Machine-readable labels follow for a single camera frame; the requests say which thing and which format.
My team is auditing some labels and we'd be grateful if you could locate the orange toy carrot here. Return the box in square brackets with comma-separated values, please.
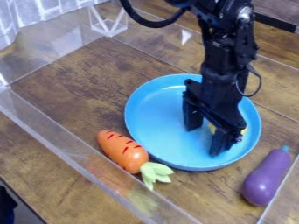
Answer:
[97, 130, 173, 190]

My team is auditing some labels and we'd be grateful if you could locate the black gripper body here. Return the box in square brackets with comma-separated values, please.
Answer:
[181, 68, 249, 144]

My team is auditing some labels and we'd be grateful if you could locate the clear acrylic enclosure wall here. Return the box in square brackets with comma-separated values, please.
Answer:
[0, 1, 299, 224]

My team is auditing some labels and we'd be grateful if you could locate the blue round plastic tray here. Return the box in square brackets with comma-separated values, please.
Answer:
[124, 73, 261, 172]

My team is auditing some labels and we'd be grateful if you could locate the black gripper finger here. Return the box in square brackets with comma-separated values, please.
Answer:
[181, 99, 202, 131]
[209, 128, 243, 157]

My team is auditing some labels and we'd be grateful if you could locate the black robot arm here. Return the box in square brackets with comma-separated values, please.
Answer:
[164, 0, 259, 156]

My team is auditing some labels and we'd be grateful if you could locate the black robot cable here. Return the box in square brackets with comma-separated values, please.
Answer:
[117, 0, 192, 30]

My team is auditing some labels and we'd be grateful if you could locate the purple toy eggplant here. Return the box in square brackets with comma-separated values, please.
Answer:
[241, 145, 291, 206]

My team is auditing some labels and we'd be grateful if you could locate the yellow toy lemon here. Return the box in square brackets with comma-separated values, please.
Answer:
[208, 122, 248, 136]

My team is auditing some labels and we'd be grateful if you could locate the dark object at table edge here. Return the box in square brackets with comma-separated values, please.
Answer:
[0, 185, 17, 224]

